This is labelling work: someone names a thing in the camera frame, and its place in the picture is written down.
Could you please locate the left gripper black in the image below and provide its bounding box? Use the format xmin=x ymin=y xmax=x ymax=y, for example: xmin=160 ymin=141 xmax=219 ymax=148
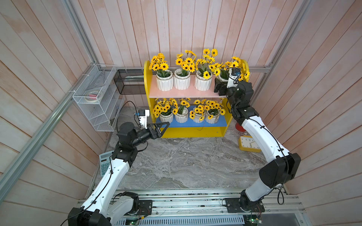
xmin=131 ymin=122 xmax=170 ymax=147

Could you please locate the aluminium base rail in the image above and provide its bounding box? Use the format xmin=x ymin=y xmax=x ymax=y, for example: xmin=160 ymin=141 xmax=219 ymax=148
xmin=66 ymin=189 xmax=307 ymax=226

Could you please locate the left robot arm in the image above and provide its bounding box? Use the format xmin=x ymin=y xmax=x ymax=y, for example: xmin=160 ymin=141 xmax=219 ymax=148
xmin=65 ymin=122 xmax=170 ymax=226

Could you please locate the black wire basket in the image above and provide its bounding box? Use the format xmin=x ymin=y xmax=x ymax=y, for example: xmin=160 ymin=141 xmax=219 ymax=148
xmin=114 ymin=69 xmax=146 ymax=95

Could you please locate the white wire mesh rack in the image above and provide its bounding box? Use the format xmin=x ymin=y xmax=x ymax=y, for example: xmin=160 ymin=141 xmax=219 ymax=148
xmin=73 ymin=64 xmax=124 ymax=132

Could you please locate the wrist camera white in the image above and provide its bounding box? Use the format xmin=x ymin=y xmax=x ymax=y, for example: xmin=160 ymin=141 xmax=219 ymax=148
xmin=137 ymin=109 xmax=150 ymax=129
xmin=227 ymin=67 xmax=241 ymax=88

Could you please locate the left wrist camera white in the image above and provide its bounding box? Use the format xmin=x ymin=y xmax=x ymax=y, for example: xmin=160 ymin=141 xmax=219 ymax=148
xmin=137 ymin=109 xmax=150 ymax=129

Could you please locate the yellow shelf unit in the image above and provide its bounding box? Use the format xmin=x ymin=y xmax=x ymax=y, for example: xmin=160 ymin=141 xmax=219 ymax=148
xmin=144 ymin=61 xmax=233 ymax=138

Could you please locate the tape roll in rack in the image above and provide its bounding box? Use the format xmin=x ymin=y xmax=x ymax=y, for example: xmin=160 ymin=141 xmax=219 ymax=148
xmin=84 ymin=90 xmax=103 ymax=103

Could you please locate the light blue calculator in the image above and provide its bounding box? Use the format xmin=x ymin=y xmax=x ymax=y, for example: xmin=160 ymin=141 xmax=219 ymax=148
xmin=99 ymin=151 xmax=113 ymax=177

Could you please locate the sunflower pot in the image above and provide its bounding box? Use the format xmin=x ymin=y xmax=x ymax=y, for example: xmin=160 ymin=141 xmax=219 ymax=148
xmin=174 ymin=50 xmax=197 ymax=90
xmin=149 ymin=53 xmax=173 ymax=91
xmin=153 ymin=98 xmax=178 ymax=123
xmin=195 ymin=49 xmax=218 ymax=91
xmin=204 ymin=100 xmax=226 ymax=124
xmin=209 ymin=56 xmax=250 ymax=82
xmin=189 ymin=99 xmax=207 ymax=123
xmin=173 ymin=98 xmax=190 ymax=123

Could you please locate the yellow alarm clock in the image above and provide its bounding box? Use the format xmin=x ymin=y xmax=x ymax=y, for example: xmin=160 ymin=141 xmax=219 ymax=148
xmin=238 ymin=136 xmax=261 ymax=153

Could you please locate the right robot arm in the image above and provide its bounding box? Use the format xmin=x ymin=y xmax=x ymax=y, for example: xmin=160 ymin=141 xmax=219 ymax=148
xmin=225 ymin=79 xmax=301 ymax=213

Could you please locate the red pencil cup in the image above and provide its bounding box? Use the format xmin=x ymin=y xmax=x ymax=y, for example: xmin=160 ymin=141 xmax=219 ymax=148
xmin=235 ymin=123 xmax=246 ymax=132

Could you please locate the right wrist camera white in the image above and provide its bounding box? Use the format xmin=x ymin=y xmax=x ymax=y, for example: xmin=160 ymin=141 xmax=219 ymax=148
xmin=227 ymin=67 xmax=241 ymax=88

